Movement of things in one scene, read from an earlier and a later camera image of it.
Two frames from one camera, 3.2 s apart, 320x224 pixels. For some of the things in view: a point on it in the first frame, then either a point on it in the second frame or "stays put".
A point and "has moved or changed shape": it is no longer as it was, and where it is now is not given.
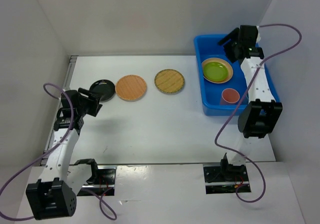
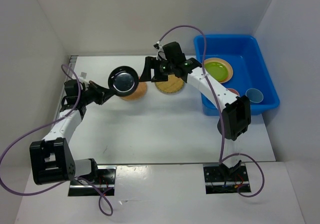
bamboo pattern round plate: (169, 81) stays put
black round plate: (105, 88) has moved or changed shape
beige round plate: (227, 63) stays put
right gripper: (229, 54) → (150, 62)
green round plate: (215, 71) stays put
